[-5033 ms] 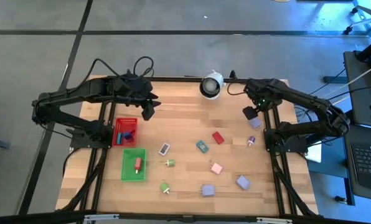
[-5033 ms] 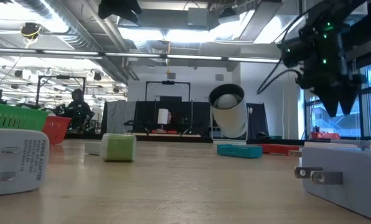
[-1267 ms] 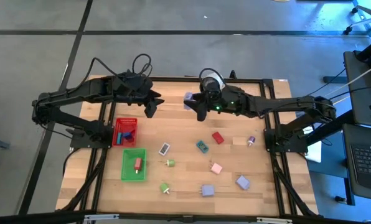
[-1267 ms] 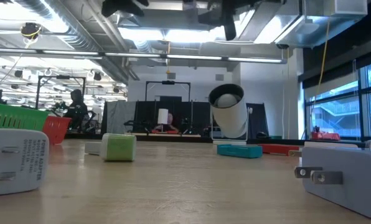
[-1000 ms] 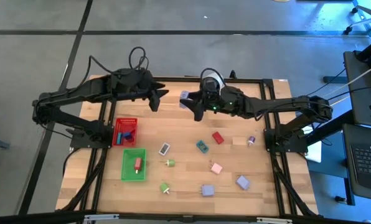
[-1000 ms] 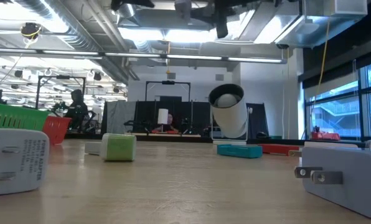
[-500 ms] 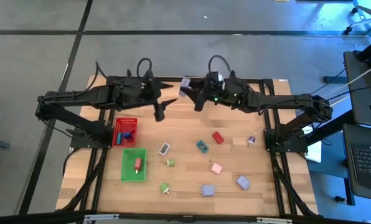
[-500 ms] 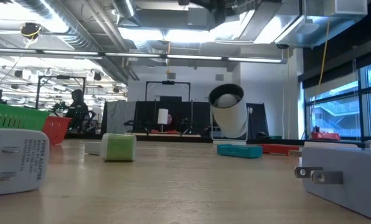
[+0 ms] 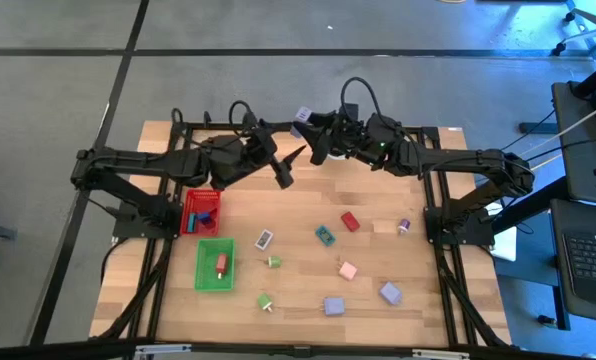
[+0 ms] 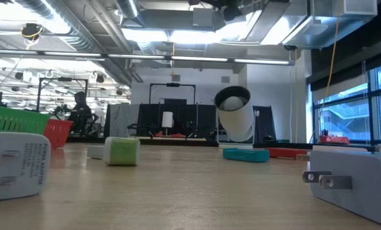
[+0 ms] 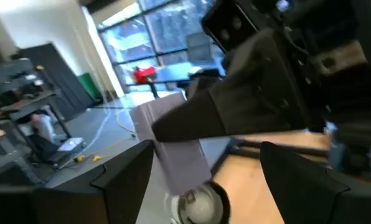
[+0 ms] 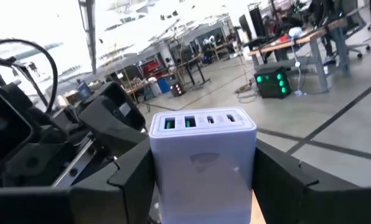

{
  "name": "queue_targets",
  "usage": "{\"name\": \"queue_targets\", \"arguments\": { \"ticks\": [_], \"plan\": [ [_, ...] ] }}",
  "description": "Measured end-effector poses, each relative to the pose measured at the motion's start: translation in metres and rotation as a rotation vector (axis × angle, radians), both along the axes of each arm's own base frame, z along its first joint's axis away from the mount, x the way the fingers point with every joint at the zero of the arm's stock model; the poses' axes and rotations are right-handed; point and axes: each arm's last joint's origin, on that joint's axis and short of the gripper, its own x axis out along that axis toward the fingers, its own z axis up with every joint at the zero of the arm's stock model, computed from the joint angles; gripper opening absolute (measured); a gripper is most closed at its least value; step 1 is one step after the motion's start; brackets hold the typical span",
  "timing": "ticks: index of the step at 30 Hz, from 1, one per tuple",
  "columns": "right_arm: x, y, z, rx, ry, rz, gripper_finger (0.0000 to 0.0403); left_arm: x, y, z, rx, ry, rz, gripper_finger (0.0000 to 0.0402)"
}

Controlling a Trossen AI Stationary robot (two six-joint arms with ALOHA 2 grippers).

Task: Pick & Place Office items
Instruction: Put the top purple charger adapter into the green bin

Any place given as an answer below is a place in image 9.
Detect pink wall charger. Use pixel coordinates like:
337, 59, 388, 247
337, 258, 359, 282

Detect teal rectangular device dark face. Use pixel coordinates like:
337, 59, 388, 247
314, 224, 337, 248

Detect black laptop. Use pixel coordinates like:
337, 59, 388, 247
550, 198, 596, 324

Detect red plastic basket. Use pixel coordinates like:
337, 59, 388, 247
179, 188, 223, 238

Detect lavender wall charger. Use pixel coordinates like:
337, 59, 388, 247
289, 105, 314, 140
378, 280, 404, 307
321, 296, 347, 317

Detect white paper sheet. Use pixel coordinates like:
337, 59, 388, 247
482, 199, 518, 262

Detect office chair base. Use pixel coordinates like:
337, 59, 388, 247
550, 0, 596, 57

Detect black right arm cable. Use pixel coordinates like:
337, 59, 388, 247
339, 76, 414, 151

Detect white cord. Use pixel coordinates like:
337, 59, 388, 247
517, 97, 596, 156

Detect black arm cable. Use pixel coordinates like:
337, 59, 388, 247
339, 76, 414, 151
170, 99, 259, 151

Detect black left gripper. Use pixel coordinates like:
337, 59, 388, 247
239, 128, 308, 191

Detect yellow extension cable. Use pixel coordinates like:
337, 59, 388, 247
520, 153, 564, 174

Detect green plastic basket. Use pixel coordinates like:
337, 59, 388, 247
193, 237, 237, 293

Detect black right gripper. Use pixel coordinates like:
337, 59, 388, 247
291, 110, 382, 167

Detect red rectangular block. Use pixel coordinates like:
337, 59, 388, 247
339, 210, 362, 233

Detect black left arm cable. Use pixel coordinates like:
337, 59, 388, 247
170, 99, 259, 151

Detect white rectangular device dark face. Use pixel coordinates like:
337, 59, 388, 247
253, 228, 275, 252

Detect black crossbar silver brackets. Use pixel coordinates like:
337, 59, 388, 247
0, 337, 596, 360

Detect black side desk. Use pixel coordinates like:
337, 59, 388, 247
550, 79, 596, 206

